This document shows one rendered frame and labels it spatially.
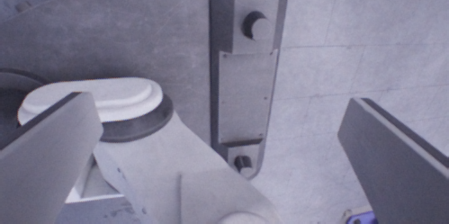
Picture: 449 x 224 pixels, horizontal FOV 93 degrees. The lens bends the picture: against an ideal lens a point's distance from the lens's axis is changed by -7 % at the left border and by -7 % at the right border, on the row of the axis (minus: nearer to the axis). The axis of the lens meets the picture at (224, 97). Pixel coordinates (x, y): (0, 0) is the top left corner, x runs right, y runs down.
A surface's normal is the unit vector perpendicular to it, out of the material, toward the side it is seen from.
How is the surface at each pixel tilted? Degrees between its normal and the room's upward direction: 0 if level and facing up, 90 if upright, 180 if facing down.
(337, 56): 0
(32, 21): 0
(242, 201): 115
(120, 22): 0
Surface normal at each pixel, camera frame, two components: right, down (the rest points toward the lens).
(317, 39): 0.20, 0.51
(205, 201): -0.06, -0.99
